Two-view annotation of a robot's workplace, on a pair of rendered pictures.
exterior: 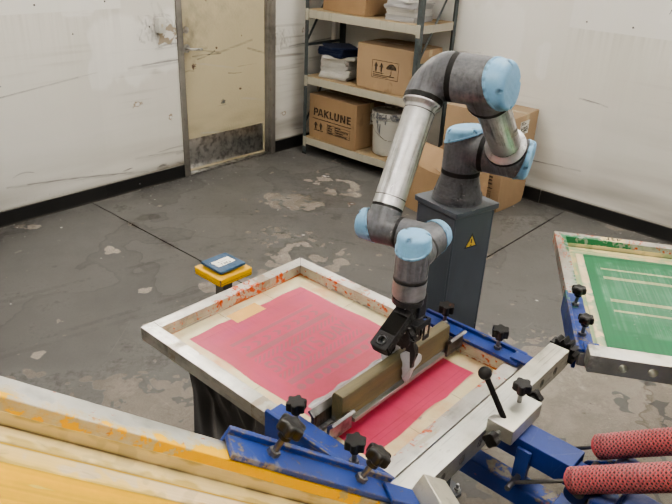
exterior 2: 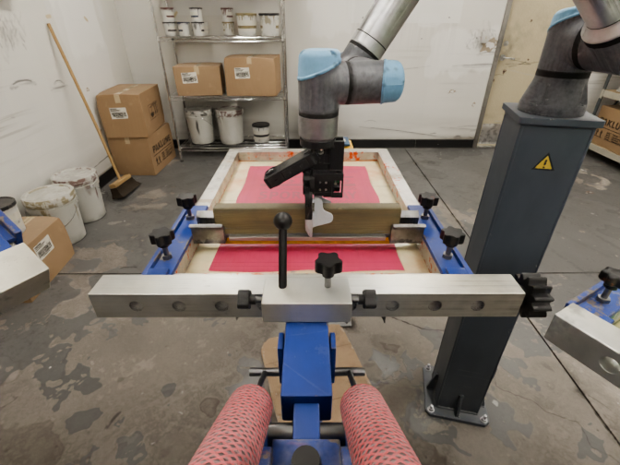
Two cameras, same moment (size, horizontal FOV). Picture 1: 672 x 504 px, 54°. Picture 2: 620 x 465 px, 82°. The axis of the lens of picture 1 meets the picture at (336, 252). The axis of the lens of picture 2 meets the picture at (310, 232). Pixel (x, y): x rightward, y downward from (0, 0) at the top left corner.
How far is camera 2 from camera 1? 119 cm
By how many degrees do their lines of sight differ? 43
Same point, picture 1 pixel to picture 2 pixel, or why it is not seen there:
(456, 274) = (514, 196)
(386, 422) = (264, 259)
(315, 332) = not seen: hidden behind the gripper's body
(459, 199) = (540, 103)
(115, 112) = (435, 94)
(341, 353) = not seen: hidden behind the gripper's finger
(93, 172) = (411, 129)
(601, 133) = not seen: outside the picture
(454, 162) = (547, 54)
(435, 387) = (347, 260)
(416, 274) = (306, 100)
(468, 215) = (542, 124)
